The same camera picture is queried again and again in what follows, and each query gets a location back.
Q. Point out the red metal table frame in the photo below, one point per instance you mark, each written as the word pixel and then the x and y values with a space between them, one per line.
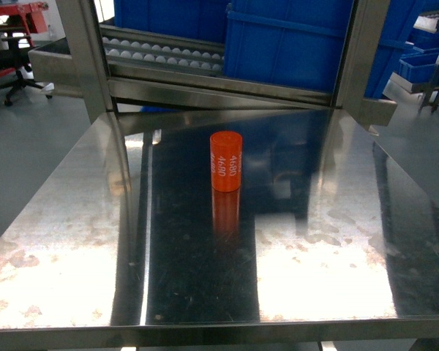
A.
pixel 22 19

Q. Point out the stainless steel roller rack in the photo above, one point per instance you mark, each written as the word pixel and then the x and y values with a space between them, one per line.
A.
pixel 78 67

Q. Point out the large blue plastic crate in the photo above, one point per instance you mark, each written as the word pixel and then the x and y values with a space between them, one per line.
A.
pixel 288 43

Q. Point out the orange cylindrical capacitor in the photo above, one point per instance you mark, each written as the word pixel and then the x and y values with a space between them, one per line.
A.
pixel 226 160

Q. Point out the blue crate behind left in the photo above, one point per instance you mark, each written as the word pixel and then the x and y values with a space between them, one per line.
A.
pixel 203 20

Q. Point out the black office chair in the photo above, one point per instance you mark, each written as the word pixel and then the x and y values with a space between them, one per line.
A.
pixel 14 59

